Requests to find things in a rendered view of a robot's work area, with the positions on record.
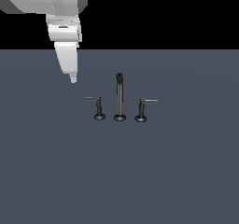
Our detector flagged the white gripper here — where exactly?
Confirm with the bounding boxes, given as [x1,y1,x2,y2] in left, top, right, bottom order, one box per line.
[45,13,84,85]

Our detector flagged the dark metal faucet spout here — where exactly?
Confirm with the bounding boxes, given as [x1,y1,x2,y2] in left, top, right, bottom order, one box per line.
[113,72,128,122]

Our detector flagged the dark metal faucet handle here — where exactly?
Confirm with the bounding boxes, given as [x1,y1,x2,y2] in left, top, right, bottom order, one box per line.
[83,95,106,121]
[134,98,160,123]

